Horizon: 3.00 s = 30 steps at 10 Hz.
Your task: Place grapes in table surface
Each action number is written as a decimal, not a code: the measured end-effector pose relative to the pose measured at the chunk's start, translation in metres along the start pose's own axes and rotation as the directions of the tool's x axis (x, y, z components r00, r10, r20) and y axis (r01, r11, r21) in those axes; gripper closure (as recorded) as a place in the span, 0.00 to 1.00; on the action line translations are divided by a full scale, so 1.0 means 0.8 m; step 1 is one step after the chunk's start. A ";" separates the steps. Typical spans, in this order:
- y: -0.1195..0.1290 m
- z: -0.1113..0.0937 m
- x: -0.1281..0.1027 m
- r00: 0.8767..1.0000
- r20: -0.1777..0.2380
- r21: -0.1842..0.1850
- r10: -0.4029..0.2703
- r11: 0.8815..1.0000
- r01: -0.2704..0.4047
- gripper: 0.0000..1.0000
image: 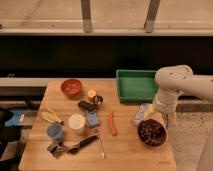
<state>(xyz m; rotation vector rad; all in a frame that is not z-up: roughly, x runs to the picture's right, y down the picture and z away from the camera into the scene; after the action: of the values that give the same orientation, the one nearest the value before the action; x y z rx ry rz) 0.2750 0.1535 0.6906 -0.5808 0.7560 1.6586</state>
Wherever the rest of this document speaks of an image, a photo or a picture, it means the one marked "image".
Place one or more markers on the blue cup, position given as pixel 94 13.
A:
pixel 55 131

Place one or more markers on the black rectangular block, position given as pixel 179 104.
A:
pixel 86 106

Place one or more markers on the light blue cloth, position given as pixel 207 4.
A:
pixel 143 112

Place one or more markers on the green plastic tray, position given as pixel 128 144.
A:
pixel 136 86

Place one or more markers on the small dark metal cup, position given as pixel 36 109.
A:
pixel 97 99

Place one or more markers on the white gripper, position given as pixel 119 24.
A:
pixel 165 106

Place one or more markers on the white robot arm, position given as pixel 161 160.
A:
pixel 174 81

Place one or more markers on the white cup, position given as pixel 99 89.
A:
pixel 77 123

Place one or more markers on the red bowl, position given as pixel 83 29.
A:
pixel 71 88

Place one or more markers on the dark bowl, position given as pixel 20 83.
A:
pixel 151 132

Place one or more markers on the orange carrot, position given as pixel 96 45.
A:
pixel 112 125

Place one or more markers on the dark purple grapes bunch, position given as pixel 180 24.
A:
pixel 151 132

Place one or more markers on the blue sponge block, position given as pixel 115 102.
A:
pixel 92 119

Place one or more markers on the yellow banana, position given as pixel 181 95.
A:
pixel 50 117

